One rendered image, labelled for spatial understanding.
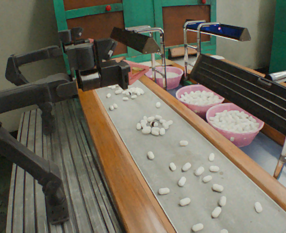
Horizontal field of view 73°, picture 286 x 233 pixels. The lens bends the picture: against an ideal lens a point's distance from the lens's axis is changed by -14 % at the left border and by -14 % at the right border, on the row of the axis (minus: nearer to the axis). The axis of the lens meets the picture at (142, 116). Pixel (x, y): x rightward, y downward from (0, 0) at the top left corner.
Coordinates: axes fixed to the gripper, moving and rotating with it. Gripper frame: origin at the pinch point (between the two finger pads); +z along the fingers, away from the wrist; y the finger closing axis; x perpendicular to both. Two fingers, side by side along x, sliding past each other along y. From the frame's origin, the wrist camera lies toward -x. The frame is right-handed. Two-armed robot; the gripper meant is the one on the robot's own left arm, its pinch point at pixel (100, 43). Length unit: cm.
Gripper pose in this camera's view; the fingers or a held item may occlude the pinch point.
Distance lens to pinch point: 122.2
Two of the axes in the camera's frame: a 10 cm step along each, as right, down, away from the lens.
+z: 9.2, -2.4, 3.2
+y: -3.9, -4.2, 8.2
